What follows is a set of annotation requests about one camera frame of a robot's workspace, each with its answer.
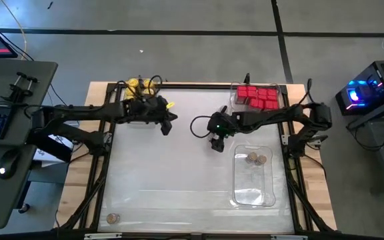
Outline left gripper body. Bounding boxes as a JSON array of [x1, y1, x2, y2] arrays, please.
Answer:
[[124, 95, 173, 137]]

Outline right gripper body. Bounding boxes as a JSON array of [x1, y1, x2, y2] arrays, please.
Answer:
[[211, 105, 238, 154]]

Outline clear plastic bin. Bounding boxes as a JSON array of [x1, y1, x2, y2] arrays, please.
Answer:
[[229, 82, 281, 113], [122, 78, 161, 130], [231, 144, 277, 208]]

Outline white glossy table sheet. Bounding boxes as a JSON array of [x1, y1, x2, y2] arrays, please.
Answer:
[[97, 88, 295, 233]]

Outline black desk foot bar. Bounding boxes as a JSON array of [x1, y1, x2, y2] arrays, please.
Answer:
[[27, 133, 74, 163]]

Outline white paper sheets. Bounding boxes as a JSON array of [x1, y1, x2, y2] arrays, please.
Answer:
[[31, 121, 78, 168]]

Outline dark grey desk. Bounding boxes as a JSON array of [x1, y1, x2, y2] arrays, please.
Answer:
[[0, 59, 59, 229]]

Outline black clamp stand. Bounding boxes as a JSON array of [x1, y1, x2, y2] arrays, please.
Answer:
[[0, 71, 39, 103]]

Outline black computer mouse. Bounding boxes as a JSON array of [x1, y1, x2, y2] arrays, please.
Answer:
[[0, 149, 22, 180]]

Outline computer tower with lights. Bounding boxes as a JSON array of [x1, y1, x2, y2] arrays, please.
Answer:
[[334, 59, 384, 117]]

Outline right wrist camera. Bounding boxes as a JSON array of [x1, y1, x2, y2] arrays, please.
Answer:
[[206, 112, 226, 138]]

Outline black camera cable loop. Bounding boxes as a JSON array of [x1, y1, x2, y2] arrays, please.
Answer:
[[190, 115, 213, 139]]

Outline black aluminium table frame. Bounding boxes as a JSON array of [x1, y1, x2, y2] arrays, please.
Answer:
[[57, 81, 337, 240]]

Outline silver metal bracket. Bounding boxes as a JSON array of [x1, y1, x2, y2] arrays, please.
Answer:
[[271, 235, 308, 240], [84, 233, 123, 240]]

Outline yellow cable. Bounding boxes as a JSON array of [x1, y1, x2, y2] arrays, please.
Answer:
[[0, 0, 29, 60]]

